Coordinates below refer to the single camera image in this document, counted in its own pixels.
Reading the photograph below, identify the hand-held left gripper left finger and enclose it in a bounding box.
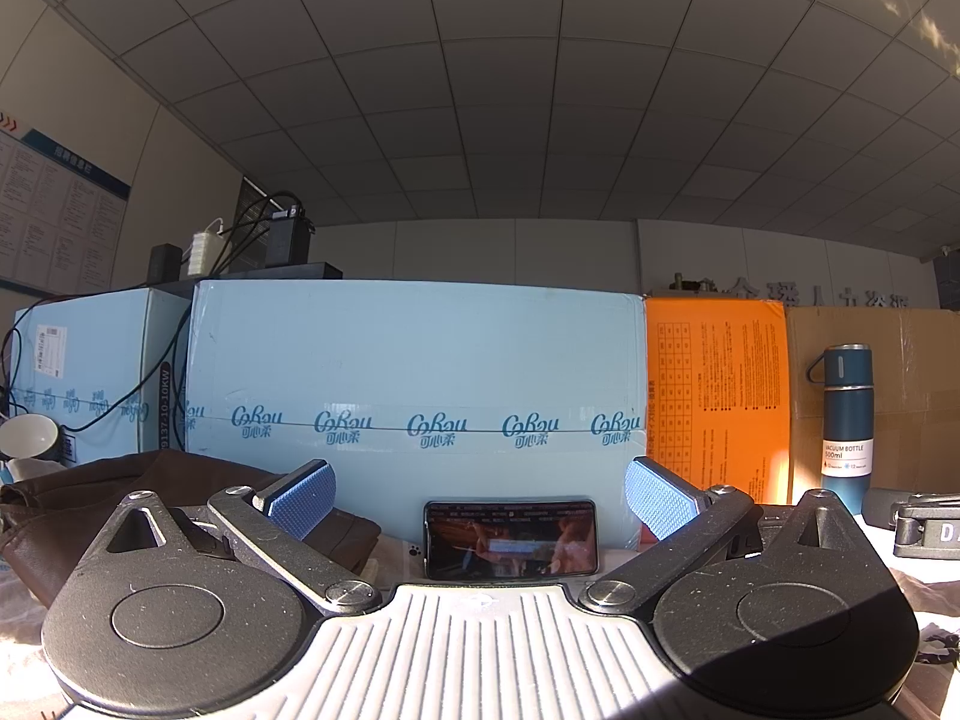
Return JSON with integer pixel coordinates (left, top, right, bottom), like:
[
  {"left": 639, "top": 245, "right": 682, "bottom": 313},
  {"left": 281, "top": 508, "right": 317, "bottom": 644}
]
[{"left": 103, "top": 459, "right": 384, "bottom": 614}]

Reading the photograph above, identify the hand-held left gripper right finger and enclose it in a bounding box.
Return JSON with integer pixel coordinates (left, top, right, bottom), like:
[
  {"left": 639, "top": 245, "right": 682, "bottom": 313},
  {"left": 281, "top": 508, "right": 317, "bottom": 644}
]
[{"left": 578, "top": 456, "right": 865, "bottom": 613}]

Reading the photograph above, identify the brown garment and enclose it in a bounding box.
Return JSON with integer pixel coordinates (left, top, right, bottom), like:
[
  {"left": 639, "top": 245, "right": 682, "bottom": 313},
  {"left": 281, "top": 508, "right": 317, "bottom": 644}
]
[{"left": 0, "top": 448, "right": 384, "bottom": 610}]

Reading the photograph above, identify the light patterned cloth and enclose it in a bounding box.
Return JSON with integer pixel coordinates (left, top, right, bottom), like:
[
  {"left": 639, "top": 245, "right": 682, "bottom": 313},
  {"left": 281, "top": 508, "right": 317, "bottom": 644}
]
[{"left": 855, "top": 514, "right": 960, "bottom": 691}]

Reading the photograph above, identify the orange cardboard box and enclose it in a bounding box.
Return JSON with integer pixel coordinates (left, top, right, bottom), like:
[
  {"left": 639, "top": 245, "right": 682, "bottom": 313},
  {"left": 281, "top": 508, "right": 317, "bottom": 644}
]
[{"left": 643, "top": 295, "right": 793, "bottom": 505}]

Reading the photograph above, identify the dark blue vacuum bottle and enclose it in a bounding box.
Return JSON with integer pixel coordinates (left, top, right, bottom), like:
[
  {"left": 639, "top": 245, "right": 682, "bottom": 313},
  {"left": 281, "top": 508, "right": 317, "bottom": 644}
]
[{"left": 805, "top": 343, "right": 876, "bottom": 515}]

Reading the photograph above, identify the brown cardboard box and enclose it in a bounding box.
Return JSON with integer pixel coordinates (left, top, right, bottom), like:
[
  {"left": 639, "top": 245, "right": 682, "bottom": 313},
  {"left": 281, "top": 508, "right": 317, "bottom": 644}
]
[{"left": 783, "top": 305, "right": 960, "bottom": 512}]

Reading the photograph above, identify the black smartphone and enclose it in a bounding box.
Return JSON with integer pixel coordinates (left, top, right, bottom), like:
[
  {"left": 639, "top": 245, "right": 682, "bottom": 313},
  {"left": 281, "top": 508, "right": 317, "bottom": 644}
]
[{"left": 423, "top": 498, "right": 602, "bottom": 581}]

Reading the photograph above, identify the large light blue cardboard box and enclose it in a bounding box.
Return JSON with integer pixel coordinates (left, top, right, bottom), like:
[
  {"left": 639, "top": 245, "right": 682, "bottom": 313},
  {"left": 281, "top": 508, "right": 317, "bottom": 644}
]
[{"left": 183, "top": 278, "right": 648, "bottom": 550}]

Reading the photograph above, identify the flat black device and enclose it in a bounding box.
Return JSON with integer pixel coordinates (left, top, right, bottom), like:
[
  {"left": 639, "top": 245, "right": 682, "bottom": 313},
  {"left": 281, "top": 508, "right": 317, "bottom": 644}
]
[{"left": 156, "top": 262, "right": 345, "bottom": 299}]

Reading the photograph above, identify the small light blue cardboard box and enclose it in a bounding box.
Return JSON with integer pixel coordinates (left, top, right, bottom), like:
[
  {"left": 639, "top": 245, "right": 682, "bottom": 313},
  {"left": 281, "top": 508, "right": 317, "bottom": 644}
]
[{"left": 10, "top": 286, "right": 193, "bottom": 467}]

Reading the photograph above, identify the black power adapter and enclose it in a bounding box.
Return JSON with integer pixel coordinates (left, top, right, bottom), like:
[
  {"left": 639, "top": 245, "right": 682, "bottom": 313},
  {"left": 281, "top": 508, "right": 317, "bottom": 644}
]
[{"left": 265, "top": 211, "right": 317, "bottom": 268}]

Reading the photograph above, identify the white power strip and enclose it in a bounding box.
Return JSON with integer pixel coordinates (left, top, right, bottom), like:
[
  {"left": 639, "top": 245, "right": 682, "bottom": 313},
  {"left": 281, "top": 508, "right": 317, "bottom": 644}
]
[{"left": 187, "top": 218, "right": 227, "bottom": 278}]

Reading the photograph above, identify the small black box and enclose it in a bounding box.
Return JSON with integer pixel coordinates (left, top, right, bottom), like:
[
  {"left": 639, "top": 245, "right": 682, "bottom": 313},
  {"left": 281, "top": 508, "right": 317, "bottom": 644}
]
[{"left": 147, "top": 243, "right": 183, "bottom": 287}]

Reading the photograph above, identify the white cup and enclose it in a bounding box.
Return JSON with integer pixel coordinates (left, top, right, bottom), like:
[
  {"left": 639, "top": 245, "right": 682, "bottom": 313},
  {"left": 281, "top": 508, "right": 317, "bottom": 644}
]
[{"left": 0, "top": 413, "right": 65, "bottom": 461}]

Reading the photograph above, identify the black cable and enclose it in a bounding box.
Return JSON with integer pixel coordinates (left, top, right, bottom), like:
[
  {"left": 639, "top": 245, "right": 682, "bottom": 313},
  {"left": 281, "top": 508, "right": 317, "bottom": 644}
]
[{"left": 0, "top": 190, "right": 302, "bottom": 437}]

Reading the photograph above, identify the metal wall lettering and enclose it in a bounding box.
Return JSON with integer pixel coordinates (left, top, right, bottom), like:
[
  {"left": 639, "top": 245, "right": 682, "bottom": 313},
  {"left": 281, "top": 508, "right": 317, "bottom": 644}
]
[{"left": 649, "top": 273, "right": 913, "bottom": 310}]

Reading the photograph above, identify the wall notice board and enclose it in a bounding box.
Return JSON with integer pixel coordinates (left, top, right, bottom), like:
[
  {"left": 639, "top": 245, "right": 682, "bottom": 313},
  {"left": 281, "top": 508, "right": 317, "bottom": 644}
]
[{"left": 0, "top": 111, "right": 133, "bottom": 295}]

